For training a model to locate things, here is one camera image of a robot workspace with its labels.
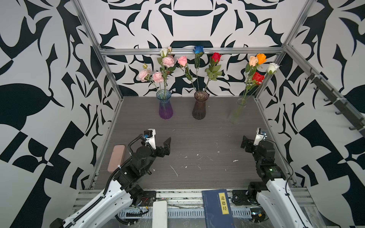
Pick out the white rose stem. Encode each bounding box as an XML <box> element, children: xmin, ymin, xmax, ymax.
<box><xmin>250</xmin><ymin>62</ymin><xmax>280</xmax><ymax>99</ymax></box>
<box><xmin>160</xmin><ymin>47</ymin><xmax>172</xmax><ymax>58</ymax></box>

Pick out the cream rose flower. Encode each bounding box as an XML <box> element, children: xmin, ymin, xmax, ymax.
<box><xmin>242</xmin><ymin>55</ymin><xmax>259</xmax><ymax>100</ymax></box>

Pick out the twin pink peony stem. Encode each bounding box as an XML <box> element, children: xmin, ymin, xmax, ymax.
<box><xmin>137</xmin><ymin>64</ymin><xmax>164</xmax><ymax>92</ymax></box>

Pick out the dark maroon glass vase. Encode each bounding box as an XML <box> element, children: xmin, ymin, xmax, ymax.
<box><xmin>192</xmin><ymin>91</ymin><xmax>209</xmax><ymax>120</ymax></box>

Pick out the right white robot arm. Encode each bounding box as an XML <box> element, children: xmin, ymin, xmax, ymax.
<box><xmin>241</xmin><ymin>135</ymin><xmax>313</xmax><ymax>228</ymax></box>

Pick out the red rose stem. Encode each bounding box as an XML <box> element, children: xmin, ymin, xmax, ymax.
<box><xmin>203</xmin><ymin>52</ymin><xmax>222</xmax><ymax>91</ymax></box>

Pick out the white power adapter box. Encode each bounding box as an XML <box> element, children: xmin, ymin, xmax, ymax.
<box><xmin>152</xmin><ymin>200</ymin><xmax>168</xmax><ymax>228</ymax></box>

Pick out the pink rose stem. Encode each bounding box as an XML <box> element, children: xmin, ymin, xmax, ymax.
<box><xmin>177</xmin><ymin>56</ymin><xmax>197</xmax><ymax>92</ymax></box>

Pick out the clear glass vase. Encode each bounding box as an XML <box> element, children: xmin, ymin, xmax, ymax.
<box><xmin>228</xmin><ymin>98</ymin><xmax>247</xmax><ymax>124</ymax></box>

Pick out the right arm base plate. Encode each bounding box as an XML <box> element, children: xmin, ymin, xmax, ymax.
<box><xmin>232</xmin><ymin>190</ymin><xmax>256</xmax><ymax>206</ymax></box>

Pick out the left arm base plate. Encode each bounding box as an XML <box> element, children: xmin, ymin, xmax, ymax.
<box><xmin>137</xmin><ymin>191</ymin><xmax>157</xmax><ymax>207</ymax></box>

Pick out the black wall hook rail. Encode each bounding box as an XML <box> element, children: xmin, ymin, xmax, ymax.
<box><xmin>306</xmin><ymin>68</ymin><xmax>365</xmax><ymax>137</ymax></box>

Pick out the pink object at table edge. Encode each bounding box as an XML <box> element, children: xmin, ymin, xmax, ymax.
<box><xmin>107</xmin><ymin>145</ymin><xmax>126</xmax><ymax>173</ymax></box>

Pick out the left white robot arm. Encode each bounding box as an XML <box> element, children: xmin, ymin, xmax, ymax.
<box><xmin>50</xmin><ymin>129</ymin><xmax>171</xmax><ymax>228</ymax></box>

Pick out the blue book yellow label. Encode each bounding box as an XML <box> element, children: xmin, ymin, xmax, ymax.
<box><xmin>202</xmin><ymin>189</ymin><xmax>235</xmax><ymax>228</ymax></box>

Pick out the red rose flower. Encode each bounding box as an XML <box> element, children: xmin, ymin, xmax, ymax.
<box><xmin>244</xmin><ymin>72</ymin><xmax>265</xmax><ymax>97</ymax></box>

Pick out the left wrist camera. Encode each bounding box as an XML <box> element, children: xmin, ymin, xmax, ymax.
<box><xmin>144</xmin><ymin>129</ymin><xmax>156</xmax><ymax>150</ymax></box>

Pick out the purple blue glass vase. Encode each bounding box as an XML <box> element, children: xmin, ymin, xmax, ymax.
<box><xmin>156</xmin><ymin>89</ymin><xmax>174</xmax><ymax>119</ymax></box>

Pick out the blue rose stem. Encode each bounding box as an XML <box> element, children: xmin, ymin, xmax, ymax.
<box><xmin>194</xmin><ymin>46</ymin><xmax>204</xmax><ymax>91</ymax></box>

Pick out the orange rose stem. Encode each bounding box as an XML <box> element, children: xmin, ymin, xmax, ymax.
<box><xmin>256</xmin><ymin>54</ymin><xmax>267</xmax><ymax>65</ymax></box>

